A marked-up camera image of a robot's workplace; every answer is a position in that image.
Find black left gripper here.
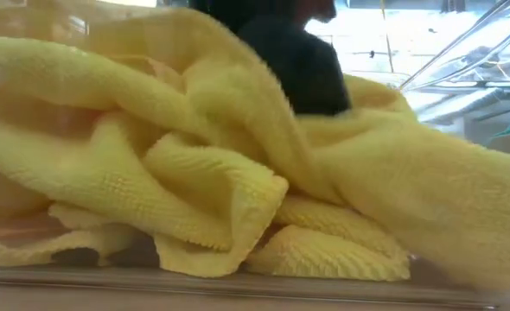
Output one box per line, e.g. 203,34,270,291
188,0,352,117

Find clear plastic bin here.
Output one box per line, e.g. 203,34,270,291
0,0,510,311

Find silver ventilation duct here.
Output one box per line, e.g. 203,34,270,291
414,88,505,126

